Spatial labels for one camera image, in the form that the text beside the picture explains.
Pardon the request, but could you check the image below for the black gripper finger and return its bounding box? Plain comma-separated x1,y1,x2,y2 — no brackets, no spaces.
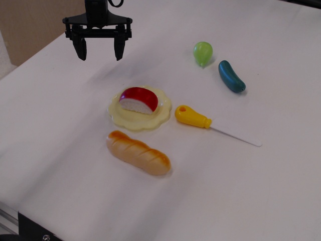
114,25,126,61
71,25,87,61

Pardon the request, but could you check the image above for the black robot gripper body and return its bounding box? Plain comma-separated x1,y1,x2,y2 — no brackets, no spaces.
62,1,132,39

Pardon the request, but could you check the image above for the red and white toy sushi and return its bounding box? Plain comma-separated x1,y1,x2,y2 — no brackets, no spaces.
118,87,158,114

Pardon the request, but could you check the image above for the pale yellow scalloped plate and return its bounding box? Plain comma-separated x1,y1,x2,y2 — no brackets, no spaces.
108,85,172,131

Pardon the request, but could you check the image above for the green toy pear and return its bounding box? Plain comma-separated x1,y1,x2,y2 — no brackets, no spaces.
193,42,213,67

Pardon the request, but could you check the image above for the teal toy cucumber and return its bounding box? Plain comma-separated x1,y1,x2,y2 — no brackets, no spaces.
218,60,246,93

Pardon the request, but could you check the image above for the toy bread loaf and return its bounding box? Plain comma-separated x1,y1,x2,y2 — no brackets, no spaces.
106,131,172,176

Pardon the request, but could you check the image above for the yellow handled toy knife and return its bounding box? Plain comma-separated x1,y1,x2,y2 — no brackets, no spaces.
175,105,262,147

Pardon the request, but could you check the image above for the aluminium table frame rail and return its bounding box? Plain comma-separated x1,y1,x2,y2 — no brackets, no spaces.
0,202,19,234

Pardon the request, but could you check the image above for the black corner bracket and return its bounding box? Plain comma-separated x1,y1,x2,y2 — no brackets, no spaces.
18,212,63,241

